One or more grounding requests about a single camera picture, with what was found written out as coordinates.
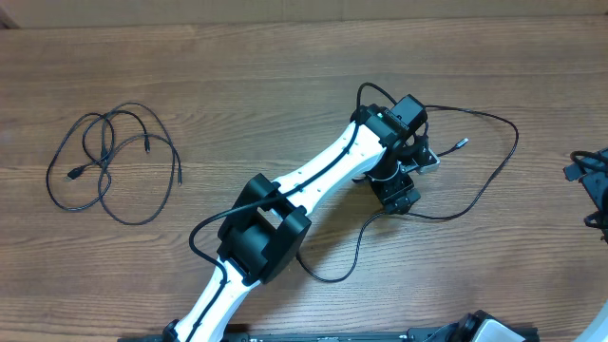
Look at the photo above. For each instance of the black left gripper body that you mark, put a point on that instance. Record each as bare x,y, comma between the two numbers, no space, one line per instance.
390,182

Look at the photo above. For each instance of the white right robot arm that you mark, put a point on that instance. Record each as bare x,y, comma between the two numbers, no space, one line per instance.
590,170

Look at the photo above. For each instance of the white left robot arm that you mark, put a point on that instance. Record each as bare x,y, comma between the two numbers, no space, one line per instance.
263,231

